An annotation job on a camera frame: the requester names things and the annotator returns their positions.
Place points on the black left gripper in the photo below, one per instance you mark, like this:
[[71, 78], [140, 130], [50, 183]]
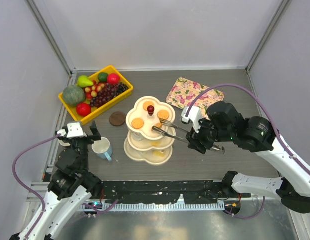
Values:
[[95, 135]]

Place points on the red yellow cherries cluster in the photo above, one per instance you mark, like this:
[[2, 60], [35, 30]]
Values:
[[92, 91]]

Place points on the red apple front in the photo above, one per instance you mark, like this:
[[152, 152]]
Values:
[[83, 109]]

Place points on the yellow dome cake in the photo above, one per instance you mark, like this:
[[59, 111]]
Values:
[[156, 143]]

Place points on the yellow swiss roll cake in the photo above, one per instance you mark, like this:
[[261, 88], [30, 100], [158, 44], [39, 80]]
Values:
[[159, 153]]

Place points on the cream three-tier cake stand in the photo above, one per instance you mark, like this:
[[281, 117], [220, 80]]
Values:
[[141, 151]]

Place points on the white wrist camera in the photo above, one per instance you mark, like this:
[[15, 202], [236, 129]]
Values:
[[192, 115], [71, 130]]

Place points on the blue white mug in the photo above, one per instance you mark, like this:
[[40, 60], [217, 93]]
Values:
[[103, 149]]

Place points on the brown round coaster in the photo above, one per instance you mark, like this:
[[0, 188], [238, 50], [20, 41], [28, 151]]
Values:
[[117, 119]]

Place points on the yellow plastic fruit bin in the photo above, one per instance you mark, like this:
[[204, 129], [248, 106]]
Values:
[[95, 112]]

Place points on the orange biscuit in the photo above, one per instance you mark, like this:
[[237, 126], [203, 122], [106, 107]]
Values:
[[146, 104], [137, 123], [158, 125], [163, 114]]

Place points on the purple grape bunch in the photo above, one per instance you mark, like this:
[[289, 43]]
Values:
[[108, 93]]

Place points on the red apple back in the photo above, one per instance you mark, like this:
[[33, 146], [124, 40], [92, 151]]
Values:
[[113, 79]]

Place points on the floral serving tray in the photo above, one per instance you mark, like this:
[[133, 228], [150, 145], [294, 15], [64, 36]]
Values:
[[185, 91]]

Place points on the green melon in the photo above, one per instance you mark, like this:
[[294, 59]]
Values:
[[73, 95]]

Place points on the white cable duct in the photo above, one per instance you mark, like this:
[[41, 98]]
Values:
[[179, 206]]

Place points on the green lime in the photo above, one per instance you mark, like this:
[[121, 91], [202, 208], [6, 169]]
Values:
[[102, 77]]

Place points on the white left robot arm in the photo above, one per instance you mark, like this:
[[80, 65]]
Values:
[[70, 186]]

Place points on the red apple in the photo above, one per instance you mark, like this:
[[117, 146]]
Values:
[[113, 79], [83, 109]]

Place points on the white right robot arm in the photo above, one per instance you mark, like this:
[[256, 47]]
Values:
[[256, 135]]

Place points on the green pear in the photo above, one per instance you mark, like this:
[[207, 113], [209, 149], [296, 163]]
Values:
[[84, 82]]

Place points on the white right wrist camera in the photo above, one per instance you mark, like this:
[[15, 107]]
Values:
[[192, 115]]

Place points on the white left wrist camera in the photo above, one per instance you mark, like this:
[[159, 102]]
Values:
[[71, 130]]

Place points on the grey white cream cake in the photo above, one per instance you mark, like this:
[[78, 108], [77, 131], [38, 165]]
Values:
[[137, 137]]

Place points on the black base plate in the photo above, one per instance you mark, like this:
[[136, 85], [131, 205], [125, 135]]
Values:
[[165, 192]]

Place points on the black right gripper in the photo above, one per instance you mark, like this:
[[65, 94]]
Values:
[[194, 139]]

